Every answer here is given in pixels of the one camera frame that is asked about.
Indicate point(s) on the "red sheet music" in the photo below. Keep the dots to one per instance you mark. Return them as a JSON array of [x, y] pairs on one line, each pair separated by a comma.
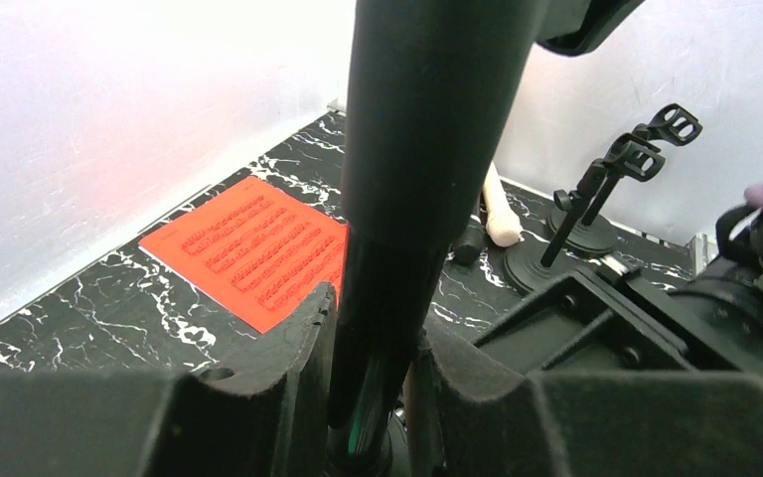
[[253, 249]]

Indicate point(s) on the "black music stand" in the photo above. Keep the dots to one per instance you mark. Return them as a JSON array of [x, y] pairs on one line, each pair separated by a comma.
[[431, 85]]

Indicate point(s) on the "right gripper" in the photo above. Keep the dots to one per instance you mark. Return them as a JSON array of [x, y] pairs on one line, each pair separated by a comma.
[[614, 319]]

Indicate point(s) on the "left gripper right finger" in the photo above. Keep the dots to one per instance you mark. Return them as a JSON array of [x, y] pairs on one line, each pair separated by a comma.
[[496, 422]]

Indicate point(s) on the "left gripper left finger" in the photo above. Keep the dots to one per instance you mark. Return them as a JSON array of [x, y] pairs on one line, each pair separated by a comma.
[[261, 413]]

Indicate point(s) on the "tall black mic stand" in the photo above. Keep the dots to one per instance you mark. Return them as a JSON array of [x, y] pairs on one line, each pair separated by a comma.
[[528, 265]]

